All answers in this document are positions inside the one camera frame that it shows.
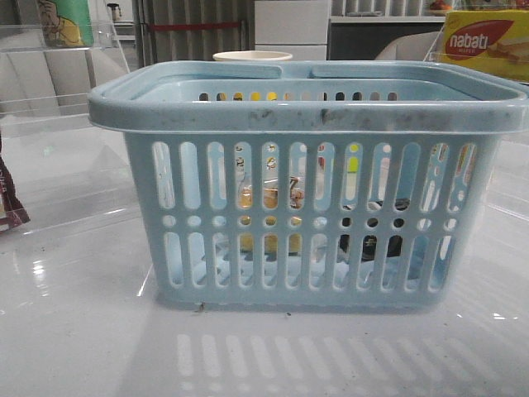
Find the clear acrylic shelf left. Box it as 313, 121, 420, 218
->
1, 21, 129, 139

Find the clear acrylic stand right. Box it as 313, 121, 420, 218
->
423, 27, 445, 62

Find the bread slice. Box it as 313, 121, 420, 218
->
238, 174, 305, 256

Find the white paper cup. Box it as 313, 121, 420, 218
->
212, 50, 293, 62

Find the light blue plastic basket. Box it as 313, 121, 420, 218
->
88, 61, 528, 310

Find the white drawer cabinet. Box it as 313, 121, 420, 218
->
254, 1, 331, 60

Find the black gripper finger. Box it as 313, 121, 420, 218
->
339, 198, 409, 261

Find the dark red snack packet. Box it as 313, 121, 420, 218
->
1, 160, 31, 232

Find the yellow nabati wafer box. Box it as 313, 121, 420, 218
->
436, 9, 528, 83

